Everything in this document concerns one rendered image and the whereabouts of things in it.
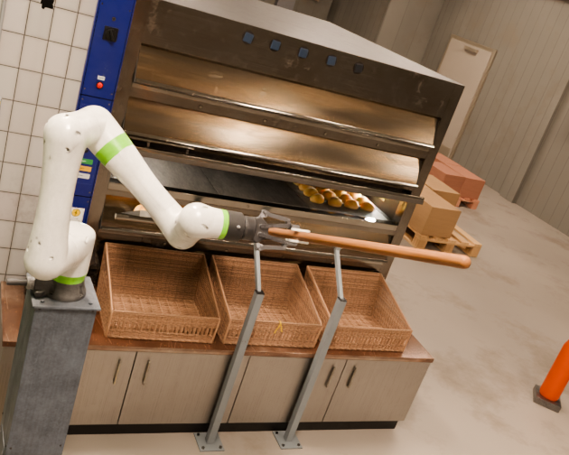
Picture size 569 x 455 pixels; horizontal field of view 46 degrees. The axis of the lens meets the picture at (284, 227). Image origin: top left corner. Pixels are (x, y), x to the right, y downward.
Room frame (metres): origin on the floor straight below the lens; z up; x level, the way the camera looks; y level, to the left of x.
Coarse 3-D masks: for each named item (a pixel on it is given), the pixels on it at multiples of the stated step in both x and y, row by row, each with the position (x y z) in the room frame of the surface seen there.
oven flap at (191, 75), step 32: (160, 64) 3.20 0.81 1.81; (192, 64) 3.29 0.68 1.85; (224, 64) 3.38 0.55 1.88; (224, 96) 3.35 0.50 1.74; (256, 96) 3.44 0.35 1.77; (288, 96) 3.54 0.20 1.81; (320, 96) 3.64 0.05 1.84; (352, 96) 3.75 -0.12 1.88; (352, 128) 3.69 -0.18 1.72; (384, 128) 3.83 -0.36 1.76; (416, 128) 3.95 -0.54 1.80
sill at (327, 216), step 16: (176, 192) 3.31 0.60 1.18; (192, 192) 3.38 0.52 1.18; (240, 208) 3.50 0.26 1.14; (256, 208) 3.54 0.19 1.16; (272, 208) 3.59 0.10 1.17; (288, 208) 3.65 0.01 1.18; (304, 208) 3.75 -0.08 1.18; (352, 224) 3.86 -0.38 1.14; (368, 224) 3.91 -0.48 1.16; (384, 224) 3.97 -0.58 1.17
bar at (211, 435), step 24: (120, 216) 2.82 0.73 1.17; (336, 264) 3.33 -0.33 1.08; (336, 312) 3.18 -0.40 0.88; (240, 336) 2.97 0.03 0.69; (240, 360) 2.96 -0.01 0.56; (312, 360) 3.21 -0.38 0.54; (312, 384) 3.20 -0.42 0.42; (216, 408) 2.97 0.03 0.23; (216, 432) 2.96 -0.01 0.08; (288, 432) 3.19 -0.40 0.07
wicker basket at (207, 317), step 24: (144, 264) 3.23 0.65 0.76; (192, 264) 3.36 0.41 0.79; (120, 288) 3.15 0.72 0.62; (144, 288) 3.20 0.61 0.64; (192, 288) 3.34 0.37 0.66; (120, 312) 2.75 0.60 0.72; (144, 312) 2.81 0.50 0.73; (168, 312) 3.12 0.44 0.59; (192, 312) 3.21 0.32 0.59; (216, 312) 3.03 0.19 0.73; (120, 336) 2.77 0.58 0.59; (144, 336) 2.82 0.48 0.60; (168, 336) 2.88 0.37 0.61; (192, 336) 2.93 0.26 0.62
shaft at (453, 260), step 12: (276, 228) 2.16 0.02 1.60; (300, 240) 2.01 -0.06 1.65; (312, 240) 1.93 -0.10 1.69; (324, 240) 1.87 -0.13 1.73; (336, 240) 1.82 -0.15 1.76; (348, 240) 1.77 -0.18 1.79; (360, 240) 1.74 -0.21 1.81; (372, 252) 1.67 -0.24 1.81; (384, 252) 1.62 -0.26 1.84; (396, 252) 1.58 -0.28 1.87; (408, 252) 1.54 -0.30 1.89; (420, 252) 1.51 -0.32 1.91; (432, 252) 1.48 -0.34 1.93; (444, 264) 1.43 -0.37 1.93; (456, 264) 1.39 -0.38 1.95; (468, 264) 1.39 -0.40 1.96
